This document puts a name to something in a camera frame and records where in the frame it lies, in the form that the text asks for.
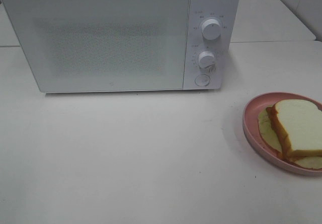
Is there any white microwave oven body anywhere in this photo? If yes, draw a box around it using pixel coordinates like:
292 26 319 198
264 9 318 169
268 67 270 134
1 0 240 94

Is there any white microwave door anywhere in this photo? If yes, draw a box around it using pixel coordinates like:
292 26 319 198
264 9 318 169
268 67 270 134
3 0 189 93

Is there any white microwave knob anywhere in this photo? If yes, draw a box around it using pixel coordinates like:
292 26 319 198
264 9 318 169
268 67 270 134
198 51 216 69
201 18 222 40

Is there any white bread sandwich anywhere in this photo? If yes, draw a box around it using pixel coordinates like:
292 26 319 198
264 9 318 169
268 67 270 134
258 99 321 170

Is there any round door release button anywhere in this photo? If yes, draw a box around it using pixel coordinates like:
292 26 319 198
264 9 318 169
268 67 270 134
195 74 210 87

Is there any upper white microwave knob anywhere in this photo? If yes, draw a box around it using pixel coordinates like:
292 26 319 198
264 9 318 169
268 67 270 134
201 18 222 40

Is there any pink round plate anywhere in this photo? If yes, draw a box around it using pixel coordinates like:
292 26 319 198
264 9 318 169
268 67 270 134
243 92 321 177

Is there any lower white microwave knob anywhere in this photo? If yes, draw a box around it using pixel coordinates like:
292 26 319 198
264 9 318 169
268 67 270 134
198 51 216 69

